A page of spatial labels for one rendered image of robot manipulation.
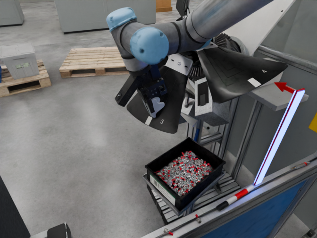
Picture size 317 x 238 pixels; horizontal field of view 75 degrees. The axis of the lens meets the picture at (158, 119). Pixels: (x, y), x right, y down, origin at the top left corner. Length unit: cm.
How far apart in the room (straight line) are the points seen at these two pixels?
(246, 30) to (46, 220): 166
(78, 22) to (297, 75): 545
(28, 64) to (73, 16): 296
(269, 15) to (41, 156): 201
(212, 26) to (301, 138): 113
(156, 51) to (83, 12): 569
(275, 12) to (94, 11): 545
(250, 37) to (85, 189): 151
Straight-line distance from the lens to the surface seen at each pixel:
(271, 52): 147
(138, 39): 46
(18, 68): 344
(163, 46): 47
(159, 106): 71
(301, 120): 145
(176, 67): 80
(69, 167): 199
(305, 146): 149
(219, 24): 46
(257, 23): 102
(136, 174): 180
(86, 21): 616
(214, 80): 60
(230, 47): 88
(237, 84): 59
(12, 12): 771
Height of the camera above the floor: 141
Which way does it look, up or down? 37 degrees down
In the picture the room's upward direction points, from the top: straight up
